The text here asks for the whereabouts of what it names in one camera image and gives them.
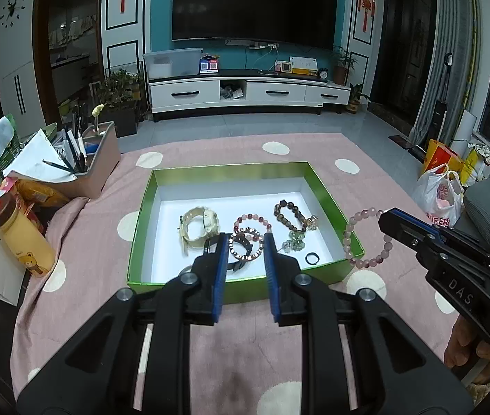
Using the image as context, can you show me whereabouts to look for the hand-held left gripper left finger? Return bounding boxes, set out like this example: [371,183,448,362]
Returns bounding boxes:
[17,232,230,415]

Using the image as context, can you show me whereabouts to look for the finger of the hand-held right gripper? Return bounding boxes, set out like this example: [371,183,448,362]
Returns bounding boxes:
[389,208,449,239]
[378,212,433,251]

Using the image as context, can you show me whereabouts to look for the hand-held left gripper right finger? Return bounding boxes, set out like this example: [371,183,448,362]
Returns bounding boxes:
[263,232,475,415]

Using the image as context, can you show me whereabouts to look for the rhinestone metal bracelet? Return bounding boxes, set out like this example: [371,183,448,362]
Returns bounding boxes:
[229,226,266,262]

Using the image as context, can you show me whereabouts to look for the black wristwatch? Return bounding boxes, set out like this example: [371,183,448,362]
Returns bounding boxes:
[228,232,256,271]

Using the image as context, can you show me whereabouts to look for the pink bead bracelet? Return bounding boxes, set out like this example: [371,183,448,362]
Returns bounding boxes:
[342,208,395,269]

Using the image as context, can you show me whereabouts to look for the red bead bracelet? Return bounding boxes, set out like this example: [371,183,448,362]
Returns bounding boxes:
[233,213,272,243]

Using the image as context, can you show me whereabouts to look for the brown bead bracelet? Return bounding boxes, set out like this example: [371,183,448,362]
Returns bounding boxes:
[275,200,308,233]

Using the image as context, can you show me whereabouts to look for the cream wristwatch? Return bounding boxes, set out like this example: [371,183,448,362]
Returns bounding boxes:
[178,207,220,257]

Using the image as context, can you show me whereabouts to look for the green cardboard box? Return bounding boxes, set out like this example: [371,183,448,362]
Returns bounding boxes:
[126,161,366,305]

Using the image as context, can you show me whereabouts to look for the person's right hand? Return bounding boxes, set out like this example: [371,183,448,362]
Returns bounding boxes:
[446,316,490,385]

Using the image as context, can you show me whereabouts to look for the white plastic bag red print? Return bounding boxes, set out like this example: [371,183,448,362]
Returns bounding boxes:
[413,164,465,228]

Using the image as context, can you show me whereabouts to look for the yellow paper bag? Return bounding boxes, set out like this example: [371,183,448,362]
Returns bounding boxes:
[422,139,464,178]

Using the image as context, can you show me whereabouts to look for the yellow cloth bag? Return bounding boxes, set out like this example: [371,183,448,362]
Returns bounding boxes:
[461,149,490,186]

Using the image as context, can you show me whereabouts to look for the upright vacuum cleaner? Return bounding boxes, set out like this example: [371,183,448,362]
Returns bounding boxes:
[433,52,453,148]

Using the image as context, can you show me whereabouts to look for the pink dotted tablecloth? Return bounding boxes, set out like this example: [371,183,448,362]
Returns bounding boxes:
[9,132,488,415]

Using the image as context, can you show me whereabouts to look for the small potted plant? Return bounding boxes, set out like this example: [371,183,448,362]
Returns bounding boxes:
[348,83,371,113]

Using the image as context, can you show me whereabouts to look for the pink desk organizer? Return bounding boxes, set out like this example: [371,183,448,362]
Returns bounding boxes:
[61,121,121,200]

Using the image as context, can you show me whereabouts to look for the tall potted plant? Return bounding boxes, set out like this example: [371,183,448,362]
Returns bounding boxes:
[331,45,355,86]

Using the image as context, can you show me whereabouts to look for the white television cabinet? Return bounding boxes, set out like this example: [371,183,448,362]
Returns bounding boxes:
[147,69,351,122]

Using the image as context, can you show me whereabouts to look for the bunch of pens and pencils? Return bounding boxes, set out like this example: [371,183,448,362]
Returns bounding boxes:
[41,114,94,174]

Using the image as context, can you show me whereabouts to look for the yellow and white box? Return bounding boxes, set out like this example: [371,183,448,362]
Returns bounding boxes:
[290,57,318,76]

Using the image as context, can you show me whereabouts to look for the orange snack packet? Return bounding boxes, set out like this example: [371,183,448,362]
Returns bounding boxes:
[13,177,70,208]

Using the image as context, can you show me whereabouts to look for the grey curtain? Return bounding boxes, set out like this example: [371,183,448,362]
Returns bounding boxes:
[411,0,490,148]

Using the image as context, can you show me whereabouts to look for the yellow bear bottle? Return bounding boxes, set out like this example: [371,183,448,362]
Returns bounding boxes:
[0,186,56,277]

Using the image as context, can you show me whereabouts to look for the leafy plants in black planter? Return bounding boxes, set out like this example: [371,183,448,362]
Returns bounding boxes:
[98,69,144,137]

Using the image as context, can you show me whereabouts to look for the clear plastic storage box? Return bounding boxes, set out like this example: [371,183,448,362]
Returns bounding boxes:
[143,47,203,81]

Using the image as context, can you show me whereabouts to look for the white paper sheet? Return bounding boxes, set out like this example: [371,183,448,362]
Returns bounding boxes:
[3,130,79,182]

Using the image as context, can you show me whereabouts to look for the green and white packet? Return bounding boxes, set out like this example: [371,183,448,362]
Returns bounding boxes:
[0,114,23,169]

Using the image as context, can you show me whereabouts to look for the black television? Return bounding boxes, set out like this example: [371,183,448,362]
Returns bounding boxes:
[171,0,340,50]

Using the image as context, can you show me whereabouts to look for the black wall clock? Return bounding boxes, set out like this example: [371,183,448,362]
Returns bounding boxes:
[0,0,29,31]

